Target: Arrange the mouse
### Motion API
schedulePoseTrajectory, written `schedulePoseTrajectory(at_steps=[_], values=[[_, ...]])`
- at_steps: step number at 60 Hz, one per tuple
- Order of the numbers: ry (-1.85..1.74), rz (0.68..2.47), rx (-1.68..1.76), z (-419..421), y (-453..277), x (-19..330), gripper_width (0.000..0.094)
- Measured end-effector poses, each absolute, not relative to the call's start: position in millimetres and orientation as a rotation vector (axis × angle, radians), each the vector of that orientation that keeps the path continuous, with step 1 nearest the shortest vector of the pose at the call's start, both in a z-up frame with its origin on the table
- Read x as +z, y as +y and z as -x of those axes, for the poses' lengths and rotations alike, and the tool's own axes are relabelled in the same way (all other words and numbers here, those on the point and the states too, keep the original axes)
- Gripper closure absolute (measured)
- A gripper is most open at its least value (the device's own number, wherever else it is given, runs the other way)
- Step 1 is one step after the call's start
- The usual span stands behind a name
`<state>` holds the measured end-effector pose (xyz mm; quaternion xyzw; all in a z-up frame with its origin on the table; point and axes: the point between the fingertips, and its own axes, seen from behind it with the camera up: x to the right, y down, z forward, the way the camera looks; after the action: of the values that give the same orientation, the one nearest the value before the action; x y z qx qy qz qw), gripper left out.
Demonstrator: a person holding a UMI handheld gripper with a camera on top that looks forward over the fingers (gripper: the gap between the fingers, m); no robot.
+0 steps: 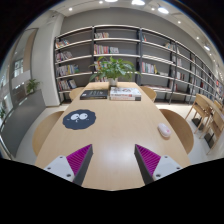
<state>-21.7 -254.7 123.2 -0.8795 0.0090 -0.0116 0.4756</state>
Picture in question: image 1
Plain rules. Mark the grey wall bookshelf with books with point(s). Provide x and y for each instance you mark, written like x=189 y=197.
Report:
x=175 y=72

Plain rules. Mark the small plant by window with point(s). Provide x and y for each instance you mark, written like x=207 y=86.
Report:
x=32 y=85

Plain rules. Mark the wooden chair near right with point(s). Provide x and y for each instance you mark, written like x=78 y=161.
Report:
x=181 y=128

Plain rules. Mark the green potted plant white pot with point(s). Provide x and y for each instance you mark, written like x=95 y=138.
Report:
x=112 y=69

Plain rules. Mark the wooden chair near left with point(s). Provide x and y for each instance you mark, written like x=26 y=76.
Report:
x=40 y=139

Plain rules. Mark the wooden chair far left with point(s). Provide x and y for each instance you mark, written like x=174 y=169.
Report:
x=74 y=93

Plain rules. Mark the white red book stack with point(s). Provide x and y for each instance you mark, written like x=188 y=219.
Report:
x=125 y=93

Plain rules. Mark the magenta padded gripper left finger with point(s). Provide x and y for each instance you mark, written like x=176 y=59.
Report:
x=73 y=167

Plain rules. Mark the wooden side chairs right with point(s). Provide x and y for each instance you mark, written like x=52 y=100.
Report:
x=211 y=118

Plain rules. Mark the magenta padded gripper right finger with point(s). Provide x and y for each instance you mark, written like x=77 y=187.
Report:
x=152 y=166

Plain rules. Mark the white pink computer mouse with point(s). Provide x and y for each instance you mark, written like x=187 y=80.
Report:
x=164 y=130

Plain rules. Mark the black book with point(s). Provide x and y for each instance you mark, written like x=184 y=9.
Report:
x=94 y=94

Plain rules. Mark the wooden chair far right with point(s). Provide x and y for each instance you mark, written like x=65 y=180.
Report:
x=149 y=92

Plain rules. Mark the wooden chair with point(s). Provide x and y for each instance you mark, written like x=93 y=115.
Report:
x=74 y=93
x=149 y=92
x=40 y=139
x=181 y=128

